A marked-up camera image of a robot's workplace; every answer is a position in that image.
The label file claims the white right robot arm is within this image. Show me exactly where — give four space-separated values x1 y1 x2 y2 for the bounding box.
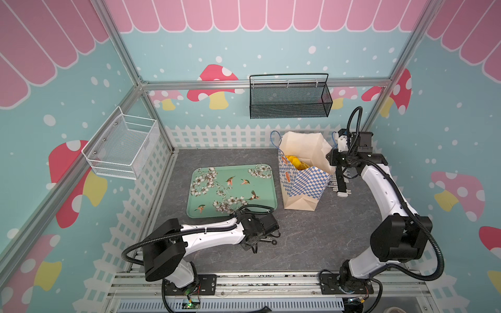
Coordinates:
326 106 445 293

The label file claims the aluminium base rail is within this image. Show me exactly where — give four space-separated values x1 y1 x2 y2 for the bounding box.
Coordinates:
72 271 470 313

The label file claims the black mesh wall basket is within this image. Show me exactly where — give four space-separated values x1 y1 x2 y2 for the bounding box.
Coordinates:
249 73 333 119

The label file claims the yellow fake croissant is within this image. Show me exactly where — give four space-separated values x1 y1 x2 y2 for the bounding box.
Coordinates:
286 155 310 171

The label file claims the checkered paper croissant bag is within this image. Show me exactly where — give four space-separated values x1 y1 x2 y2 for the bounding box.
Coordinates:
270 130 335 211

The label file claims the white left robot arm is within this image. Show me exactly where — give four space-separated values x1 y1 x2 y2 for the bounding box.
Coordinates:
121 209 281 290

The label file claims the white wire wall basket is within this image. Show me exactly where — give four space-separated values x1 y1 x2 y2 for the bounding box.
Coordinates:
82 107 160 180

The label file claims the green floral serving tray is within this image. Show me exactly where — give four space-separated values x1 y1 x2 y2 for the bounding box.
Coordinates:
186 164 277 219

